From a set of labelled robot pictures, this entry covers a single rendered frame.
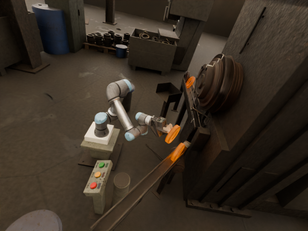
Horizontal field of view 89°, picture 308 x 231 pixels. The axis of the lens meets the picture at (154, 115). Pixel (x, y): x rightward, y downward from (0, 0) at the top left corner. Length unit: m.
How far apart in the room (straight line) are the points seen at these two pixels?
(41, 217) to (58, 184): 0.61
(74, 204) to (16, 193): 0.52
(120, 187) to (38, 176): 1.01
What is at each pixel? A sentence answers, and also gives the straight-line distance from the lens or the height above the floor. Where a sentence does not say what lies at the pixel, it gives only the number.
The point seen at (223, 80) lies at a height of 1.24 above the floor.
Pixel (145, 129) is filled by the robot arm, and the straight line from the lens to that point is 1.33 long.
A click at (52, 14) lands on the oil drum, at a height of 0.81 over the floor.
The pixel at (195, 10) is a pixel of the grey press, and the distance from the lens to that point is 3.87.
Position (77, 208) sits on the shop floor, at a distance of 1.77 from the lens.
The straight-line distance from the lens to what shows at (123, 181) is 1.26.
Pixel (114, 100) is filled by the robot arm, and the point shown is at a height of 0.91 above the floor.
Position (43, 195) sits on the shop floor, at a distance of 1.90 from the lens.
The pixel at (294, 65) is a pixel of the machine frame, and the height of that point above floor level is 1.49.
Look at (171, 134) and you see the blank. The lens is 1.11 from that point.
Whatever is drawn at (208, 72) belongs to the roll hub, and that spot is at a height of 1.23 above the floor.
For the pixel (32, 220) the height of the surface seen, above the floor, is 0.43.
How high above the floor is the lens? 1.64
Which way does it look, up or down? 39 degrees down
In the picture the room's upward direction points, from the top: 14 degrees clockwise
